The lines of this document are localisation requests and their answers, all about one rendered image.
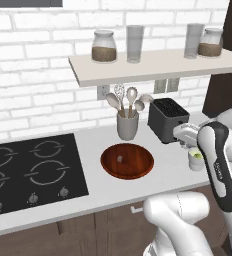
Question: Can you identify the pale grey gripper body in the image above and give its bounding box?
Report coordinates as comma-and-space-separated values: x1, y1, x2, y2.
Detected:
172, 122, 200, 148

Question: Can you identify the white glass of lemonade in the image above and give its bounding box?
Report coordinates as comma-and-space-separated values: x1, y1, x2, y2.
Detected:
187, 147, 206, 172

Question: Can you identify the brown wooden bowl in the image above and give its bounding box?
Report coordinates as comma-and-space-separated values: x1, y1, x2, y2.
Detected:
100, 142, 155, 181

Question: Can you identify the tall clear glass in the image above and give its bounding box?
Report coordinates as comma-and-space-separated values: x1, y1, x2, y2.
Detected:
183, 22, 206, 60
125, 24, 145, 64

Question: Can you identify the black toaster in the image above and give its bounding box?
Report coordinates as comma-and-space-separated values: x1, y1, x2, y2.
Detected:
147, 97, 191, 145

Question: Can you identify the pale wooden spoon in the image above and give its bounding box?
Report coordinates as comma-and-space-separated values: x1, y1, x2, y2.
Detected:
125, 86, 138, 118
133, 99, 146, 118
105, 92, 126, 118
139, 93, 155, 105

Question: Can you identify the grey utensil pot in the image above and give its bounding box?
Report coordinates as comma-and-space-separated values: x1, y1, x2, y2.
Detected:
116, 111, 140, 142

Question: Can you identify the dark brown tall cabinet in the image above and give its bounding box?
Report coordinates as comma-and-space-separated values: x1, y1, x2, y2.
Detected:
201, 0, 232, 119

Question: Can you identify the metal whisk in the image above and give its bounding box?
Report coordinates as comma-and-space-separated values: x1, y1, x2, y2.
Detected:
113, 83, 127, 117

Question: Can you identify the glass jar with brown contents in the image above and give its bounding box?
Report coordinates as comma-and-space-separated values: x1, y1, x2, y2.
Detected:
197, 27, 224, 58
91, 29, 118, 64

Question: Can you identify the brown cupboard door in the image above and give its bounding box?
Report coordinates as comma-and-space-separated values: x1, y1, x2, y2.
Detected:
0, 221, 61, 256
56, 213, 100, 256
94, 199, 160, 256

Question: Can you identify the black hob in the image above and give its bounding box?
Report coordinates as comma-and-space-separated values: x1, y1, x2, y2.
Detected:
0, 132, 90, 218

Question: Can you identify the grey wall switch plate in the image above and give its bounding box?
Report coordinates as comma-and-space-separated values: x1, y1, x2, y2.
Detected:
153, 79, 169, 95
166, 77, 181, 93

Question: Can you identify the pale wall shelf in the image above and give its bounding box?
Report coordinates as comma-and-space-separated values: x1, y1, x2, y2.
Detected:
68, 48, 232, 88

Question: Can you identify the white cupboard handle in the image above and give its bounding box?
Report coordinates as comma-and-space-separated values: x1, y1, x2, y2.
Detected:
130, 205, 145, 215

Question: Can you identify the white wall socket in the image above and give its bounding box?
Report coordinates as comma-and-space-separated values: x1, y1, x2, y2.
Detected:
96, 84, 111, 101

